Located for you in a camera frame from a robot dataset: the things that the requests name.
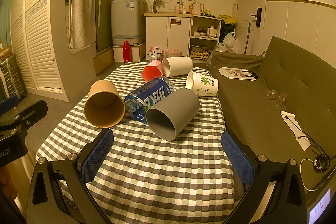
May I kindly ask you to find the white plastic bag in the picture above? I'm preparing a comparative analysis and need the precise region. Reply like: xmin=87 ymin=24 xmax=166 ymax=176
xmin=215 ymin=32 xmax=239 ymax=53

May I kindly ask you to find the grey checkered tablecloth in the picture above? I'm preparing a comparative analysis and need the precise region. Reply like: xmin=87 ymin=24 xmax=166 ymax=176
xmin=35 ymin=61 xmax=236 ymax=224

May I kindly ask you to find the red geometric cup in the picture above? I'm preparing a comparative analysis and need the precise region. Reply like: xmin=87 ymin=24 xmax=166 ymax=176
xmin=142 ymin=60 xmax=162 ymax=83

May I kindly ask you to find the clear glass on sofa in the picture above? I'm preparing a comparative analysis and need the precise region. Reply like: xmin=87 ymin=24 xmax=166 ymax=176
xmin=265 ymin=89 xmax=278 ymax=100
xmin=276 ymin=92 xmax=288 ymax=107

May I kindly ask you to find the lit device screen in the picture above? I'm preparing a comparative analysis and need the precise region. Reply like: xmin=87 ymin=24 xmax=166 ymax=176
xmin=308 ymin=189 xmax=332 ymax=224

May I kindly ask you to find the white louvered wardrobe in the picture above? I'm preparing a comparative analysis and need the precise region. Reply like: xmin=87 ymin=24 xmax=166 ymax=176
xmin=10 ymin=0 xmax=96 ymax=102

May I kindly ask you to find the white door with black handle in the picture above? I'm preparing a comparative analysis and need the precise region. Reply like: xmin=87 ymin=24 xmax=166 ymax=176
xmin=236 ymin=0 xmax=265 ymax=55

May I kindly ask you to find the white kitchen cabinet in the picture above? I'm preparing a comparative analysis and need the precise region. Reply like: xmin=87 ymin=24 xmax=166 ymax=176
xmin=144 ymin=12 xmax=193 ymax=60

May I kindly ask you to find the brown paper cup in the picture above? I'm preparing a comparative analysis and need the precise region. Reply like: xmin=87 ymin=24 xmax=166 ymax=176
xmin=84 ymin=80 xmax=125 ymax=128

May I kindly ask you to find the white washing machine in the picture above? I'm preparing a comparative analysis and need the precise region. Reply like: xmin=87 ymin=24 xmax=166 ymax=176
xmin=111 ymin=0 xmax=146 ymax=46

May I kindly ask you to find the black cable on sofa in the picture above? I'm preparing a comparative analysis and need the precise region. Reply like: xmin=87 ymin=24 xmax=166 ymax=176
xmin=284 ymin=114 xmax=336 ymax=174

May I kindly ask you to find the white electric kettle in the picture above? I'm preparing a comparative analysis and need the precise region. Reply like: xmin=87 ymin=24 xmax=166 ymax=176
xmin=193 ymin=2 xmax=204 ymax=15

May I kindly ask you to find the silver suitcase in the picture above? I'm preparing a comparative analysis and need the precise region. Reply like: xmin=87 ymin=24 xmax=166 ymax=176
xmin=1 ymin=56 xmax=26 ymax=100

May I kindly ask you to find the hanging grey towel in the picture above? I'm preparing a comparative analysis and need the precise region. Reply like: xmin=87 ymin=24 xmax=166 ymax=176
xmin=70 ymin=0 xmax=96 ymax=49

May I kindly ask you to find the red thermos bottle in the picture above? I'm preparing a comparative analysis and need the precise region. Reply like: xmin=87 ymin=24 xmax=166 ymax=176
xmin=122 ymin=40 xmax=131 ymax=63

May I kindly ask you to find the small printed carton box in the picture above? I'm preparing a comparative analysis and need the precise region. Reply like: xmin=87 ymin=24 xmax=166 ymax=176
xmin=149 ymin=46 xmax=162 ymax=62

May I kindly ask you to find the olive green sofa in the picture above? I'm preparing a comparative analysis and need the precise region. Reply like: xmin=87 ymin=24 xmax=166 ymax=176
xmin=209 ymin=36 xmax=336 ymax=204

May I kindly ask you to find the plain white cup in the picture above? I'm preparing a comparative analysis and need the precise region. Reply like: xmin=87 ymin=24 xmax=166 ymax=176
xmin=162 ymin=56 xmax=194 ymax=77

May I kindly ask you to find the white cable on sofa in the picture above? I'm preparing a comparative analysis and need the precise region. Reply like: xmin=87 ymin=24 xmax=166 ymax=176
xmin=299 ymin=157 xmax=329 ymax=192

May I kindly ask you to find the blue drink can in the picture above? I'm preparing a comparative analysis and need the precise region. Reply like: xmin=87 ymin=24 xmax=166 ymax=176
xmin=125 ymin=76 xmax=174 ymax=123

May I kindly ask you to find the grey plastic cup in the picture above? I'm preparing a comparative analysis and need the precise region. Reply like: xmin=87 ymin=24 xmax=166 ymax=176
xmin=146 ymin=88 xmax=200 ymax=141

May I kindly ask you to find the white cup with green print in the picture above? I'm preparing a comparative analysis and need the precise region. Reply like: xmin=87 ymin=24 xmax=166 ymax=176
xmin=186 ymin=71 xmax=219 ymax=97

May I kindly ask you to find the open white shelf unit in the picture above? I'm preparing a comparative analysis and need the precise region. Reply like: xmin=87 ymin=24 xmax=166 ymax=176
xmin=189 ymin=15 xmax=222 ymax=63

